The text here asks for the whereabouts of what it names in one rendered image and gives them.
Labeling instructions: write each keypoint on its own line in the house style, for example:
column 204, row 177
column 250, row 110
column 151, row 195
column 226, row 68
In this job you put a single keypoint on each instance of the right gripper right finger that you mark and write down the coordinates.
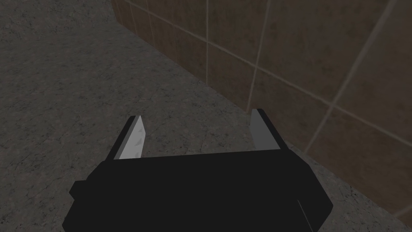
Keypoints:
column 264, row 133

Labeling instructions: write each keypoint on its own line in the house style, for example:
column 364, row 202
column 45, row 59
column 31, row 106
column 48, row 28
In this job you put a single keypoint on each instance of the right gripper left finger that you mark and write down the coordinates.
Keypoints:
column 132, row 141

